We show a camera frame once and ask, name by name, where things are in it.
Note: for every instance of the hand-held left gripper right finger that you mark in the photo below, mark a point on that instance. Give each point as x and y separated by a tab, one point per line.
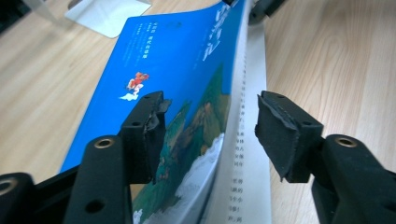
286	137

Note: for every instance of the blue book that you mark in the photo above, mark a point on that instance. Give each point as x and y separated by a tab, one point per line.
168	56

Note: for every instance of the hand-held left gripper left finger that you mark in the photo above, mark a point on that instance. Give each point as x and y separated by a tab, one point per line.
143	143

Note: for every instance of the extendable metal bookend rack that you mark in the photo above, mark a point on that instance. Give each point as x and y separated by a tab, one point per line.
106	15

